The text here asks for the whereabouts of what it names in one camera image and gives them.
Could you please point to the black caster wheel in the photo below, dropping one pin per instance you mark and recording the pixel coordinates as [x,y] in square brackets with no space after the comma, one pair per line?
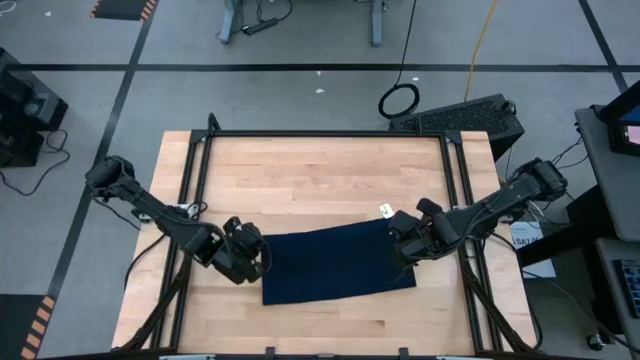
[595,342]

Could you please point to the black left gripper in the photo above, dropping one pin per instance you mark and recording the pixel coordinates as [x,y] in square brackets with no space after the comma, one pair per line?
[242,250]

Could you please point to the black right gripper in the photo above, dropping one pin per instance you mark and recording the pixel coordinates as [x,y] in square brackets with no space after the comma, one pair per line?
[415,237]

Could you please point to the black aluminium table frame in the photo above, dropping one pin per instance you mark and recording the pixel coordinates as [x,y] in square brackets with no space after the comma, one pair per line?
[200,150]

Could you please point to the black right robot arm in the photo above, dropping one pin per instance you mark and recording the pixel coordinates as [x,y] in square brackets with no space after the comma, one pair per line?
[500,205]

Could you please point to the black power strip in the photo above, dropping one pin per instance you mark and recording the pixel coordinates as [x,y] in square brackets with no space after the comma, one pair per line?
[260,26]

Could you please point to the grey low table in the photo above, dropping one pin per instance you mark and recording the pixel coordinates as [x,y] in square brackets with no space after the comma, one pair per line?
[607,280]

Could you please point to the black keyboard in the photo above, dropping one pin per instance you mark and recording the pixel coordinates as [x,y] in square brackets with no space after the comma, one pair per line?
[631,287]

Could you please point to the black computer tower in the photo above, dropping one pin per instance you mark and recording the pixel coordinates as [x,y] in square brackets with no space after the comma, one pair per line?
[460,120]

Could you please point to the navy blue towel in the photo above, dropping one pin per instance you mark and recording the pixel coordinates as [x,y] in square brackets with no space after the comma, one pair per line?
[340,265]

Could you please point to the black orange striped floor mat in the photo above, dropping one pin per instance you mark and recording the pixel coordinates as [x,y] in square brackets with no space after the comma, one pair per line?
[25,325]
[122,9]

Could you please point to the grey side table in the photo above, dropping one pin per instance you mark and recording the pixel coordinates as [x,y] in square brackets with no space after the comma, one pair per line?
[610,175]

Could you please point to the grey desk leg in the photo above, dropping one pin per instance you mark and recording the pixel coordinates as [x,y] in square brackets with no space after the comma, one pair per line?
[229,22]
[377,25]

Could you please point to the black monitor with lit screen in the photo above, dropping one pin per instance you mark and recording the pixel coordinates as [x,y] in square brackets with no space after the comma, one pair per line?
[622,125]

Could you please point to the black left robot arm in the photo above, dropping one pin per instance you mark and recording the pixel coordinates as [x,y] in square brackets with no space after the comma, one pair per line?
[150,207]

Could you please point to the black equipment stack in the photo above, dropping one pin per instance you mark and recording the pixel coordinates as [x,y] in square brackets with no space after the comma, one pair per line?
[25,110]

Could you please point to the white printed paper sheet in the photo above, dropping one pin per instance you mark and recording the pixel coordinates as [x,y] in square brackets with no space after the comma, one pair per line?
[542,270]

